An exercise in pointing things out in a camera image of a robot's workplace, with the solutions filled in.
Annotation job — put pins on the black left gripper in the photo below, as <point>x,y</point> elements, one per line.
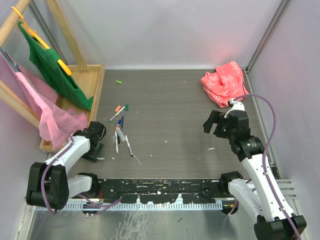
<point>92,157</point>

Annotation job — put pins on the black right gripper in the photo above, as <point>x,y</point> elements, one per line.
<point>216,117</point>

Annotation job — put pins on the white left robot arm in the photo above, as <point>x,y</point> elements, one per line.
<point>48,183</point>

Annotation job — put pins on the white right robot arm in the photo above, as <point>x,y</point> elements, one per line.
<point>274,218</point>

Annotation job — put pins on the white pen with lime end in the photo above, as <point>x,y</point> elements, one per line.
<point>116,142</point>

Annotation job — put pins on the white pen with black end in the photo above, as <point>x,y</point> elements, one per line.
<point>129,146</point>

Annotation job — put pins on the dark blue pen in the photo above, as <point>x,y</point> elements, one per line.
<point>122,120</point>

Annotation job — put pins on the coral patterned cloth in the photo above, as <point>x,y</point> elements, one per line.
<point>226,82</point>

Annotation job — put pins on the grey highlighter with orange tip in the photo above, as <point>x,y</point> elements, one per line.
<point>120,133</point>

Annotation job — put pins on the orange highlighter cap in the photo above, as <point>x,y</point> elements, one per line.
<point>118,108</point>

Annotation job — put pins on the white marker with green end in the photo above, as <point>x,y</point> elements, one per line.
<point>117,113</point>

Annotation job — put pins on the pink cloth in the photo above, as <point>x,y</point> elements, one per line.
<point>41,98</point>

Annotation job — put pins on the wooden rack base tray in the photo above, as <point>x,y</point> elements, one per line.
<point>67,101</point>

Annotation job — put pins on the yellow clothes hanger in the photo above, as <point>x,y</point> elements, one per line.
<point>35,36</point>

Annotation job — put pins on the green cloth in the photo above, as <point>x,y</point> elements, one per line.
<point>46,62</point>

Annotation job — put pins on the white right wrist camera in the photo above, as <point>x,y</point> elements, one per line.
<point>235,105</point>

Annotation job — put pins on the aluminium frame post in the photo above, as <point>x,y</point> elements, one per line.
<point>279,12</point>

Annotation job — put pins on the grey slotted cable duct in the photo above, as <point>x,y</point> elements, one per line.
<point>176,206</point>

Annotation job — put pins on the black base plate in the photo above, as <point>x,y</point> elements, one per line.
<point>158,191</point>

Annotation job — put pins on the wooden rack frame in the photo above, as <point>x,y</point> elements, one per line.
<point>14,43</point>

